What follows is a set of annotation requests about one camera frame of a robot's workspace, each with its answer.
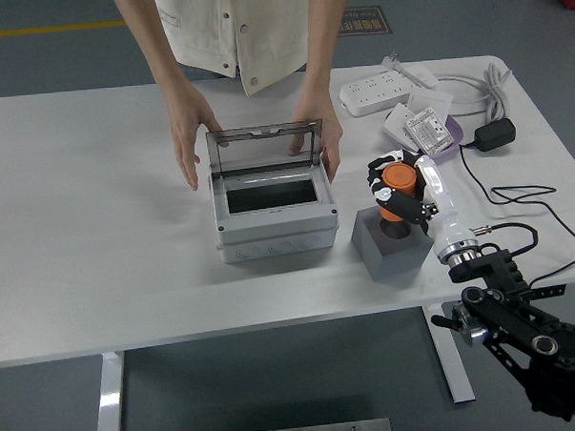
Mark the person's left hand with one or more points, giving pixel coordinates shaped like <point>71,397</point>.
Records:
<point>332,132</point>

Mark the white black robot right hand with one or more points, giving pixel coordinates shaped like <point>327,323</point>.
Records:
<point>440,204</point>

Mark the person's right hand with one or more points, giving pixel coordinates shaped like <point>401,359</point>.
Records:
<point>186,129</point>

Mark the orange cylindrical battery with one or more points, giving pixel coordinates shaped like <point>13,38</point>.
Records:
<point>400,179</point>

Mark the smoky transparent box lid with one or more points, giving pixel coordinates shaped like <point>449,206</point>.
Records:
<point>261,150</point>

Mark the grey plastic box cover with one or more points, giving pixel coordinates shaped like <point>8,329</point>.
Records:
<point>273,218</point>

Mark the person's right forearm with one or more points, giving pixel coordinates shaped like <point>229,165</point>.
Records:
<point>151,45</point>

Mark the person's left forearm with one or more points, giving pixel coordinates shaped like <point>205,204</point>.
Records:
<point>320,42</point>

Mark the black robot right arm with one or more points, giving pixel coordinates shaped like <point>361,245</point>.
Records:
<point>501,306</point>

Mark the grey plastic box base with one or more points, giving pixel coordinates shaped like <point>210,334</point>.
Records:
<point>274,249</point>

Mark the white power strip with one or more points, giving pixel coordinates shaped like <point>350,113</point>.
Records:
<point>377,94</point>

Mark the purple plastic tray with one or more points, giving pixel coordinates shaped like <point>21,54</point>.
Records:
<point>455,133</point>

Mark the packaged white socket panel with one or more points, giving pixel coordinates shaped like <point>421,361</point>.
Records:
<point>429,130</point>

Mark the grey foam block holder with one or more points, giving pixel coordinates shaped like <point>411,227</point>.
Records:
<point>394,264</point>

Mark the black power adapter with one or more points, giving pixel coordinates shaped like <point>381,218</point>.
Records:
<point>495,134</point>

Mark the white table leg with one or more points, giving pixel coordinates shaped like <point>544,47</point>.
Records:
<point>454,365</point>
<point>109,400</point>

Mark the white tilted switch panel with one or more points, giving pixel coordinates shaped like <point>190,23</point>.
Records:
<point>395,120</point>

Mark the white wall plug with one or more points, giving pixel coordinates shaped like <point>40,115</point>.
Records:
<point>392,61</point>

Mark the white square switch panel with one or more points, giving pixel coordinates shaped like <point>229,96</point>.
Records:
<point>430,98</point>

